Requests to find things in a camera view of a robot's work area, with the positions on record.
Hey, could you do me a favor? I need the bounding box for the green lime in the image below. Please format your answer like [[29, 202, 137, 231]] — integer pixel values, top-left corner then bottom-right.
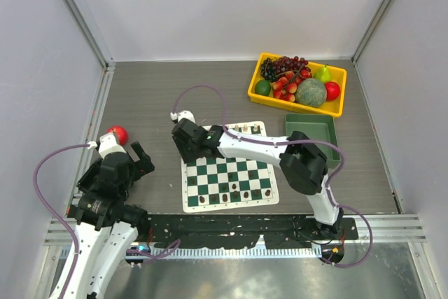
[[254, 80, 272, 96]]

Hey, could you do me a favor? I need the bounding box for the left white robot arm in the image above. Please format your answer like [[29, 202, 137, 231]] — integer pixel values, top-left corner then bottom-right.
[[50, 141, 155, 298]]

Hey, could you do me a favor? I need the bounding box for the green yellow pear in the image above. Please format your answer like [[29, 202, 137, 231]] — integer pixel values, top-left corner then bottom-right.
[[314, 64, 332, 84]]

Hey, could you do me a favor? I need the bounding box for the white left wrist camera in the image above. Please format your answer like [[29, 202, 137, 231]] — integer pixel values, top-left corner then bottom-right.
[[87, 132, 127, 159]]

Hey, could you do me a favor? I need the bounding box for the green white chess board mat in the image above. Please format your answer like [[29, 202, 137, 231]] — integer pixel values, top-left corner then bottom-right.
[[179, 120, 280, 214]]

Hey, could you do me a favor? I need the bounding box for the red cherry bunch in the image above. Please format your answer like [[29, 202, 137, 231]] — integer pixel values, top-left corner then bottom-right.
[[272, 70, 312, 102]]

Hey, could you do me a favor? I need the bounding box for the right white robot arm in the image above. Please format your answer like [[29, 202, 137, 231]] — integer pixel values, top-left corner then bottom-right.
[[171, 117, 344, 239]]

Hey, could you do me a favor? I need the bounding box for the dark red grape bunch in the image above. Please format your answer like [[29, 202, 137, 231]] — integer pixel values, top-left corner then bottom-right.
[[272, 56, 311, 74]]

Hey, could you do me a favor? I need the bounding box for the red apple on table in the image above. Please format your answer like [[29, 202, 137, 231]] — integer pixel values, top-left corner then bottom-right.
[[107, 125, 129, 146]]

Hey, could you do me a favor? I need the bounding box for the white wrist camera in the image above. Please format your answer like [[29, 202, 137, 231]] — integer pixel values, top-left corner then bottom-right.
[[87, 132, 127, 159], [170, 110, 195, 123]]

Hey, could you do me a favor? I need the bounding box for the aluminium frame rail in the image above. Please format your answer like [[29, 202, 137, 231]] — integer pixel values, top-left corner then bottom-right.
[[45, 213, 426, 268]]

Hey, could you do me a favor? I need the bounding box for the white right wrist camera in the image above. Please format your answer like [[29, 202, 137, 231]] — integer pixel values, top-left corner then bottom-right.
[[170, 110, 195, 123]]

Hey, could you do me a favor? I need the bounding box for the yellow plastic fruit bin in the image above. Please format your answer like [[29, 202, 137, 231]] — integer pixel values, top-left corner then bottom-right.
[[247, 53, 347, 118]]

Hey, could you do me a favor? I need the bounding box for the black grape bunch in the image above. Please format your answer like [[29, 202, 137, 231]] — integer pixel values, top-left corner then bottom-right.
[[260, 57, 277, 83]]

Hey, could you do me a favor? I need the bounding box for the green netted melon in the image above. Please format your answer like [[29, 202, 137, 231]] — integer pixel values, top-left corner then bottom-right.
[[295, 78, 327, 108]]

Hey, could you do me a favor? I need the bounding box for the green plastic tray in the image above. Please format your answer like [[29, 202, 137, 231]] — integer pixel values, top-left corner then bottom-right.
[[285, 113, 341, 169]]

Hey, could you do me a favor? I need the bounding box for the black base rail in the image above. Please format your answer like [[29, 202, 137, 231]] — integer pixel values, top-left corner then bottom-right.
[[115, 211, 358, 249]]

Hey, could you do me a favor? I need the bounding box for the red apple in bin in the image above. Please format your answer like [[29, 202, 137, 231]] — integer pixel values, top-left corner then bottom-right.
[[325, 81, 341, 102]]

